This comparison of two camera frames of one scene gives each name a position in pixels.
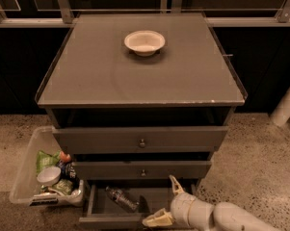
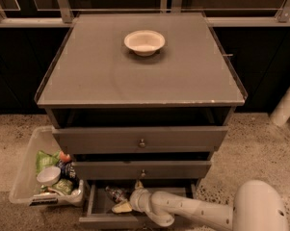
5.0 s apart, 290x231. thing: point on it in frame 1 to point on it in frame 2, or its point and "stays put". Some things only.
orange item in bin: [65, 156] stays put
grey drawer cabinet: [141, 99] stays put
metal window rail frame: [287, 14] stays put
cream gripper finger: [177, 189] to [139, 185]
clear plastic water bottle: [121, 198] stays put
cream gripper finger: [161, 218] to [121, 207]
